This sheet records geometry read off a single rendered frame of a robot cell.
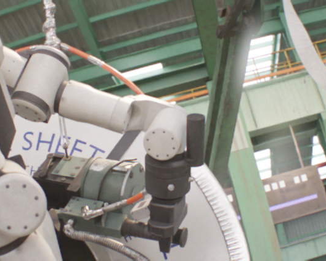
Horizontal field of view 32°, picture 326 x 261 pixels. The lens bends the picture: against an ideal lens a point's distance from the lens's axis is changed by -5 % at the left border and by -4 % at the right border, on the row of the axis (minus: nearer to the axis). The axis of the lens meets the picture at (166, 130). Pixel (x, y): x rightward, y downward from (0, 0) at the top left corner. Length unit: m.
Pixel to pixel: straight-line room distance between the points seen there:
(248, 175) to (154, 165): 5.20
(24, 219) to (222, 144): 1.95
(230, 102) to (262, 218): 3.75
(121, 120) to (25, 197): 0.43
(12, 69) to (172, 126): 0.32
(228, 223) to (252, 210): 4.78
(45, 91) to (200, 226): 0.52
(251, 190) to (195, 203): 4.83
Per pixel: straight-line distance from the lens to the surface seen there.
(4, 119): 0.89
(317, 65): 1.36
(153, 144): 1.06
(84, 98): 1.10
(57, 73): 1.11
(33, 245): 0.75
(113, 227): 1.23
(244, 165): 6.32
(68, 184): 1.32
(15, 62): 1.12
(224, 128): 2.54
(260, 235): 6.09
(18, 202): 0.70
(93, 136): 1.51
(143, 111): 1.14
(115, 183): 1.27
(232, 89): 2.44
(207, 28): 5.87
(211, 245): 1.37
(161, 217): 1.15
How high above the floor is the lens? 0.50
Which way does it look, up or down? 25 degrees up
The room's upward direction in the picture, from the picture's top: 13 degrees counter-clockwise
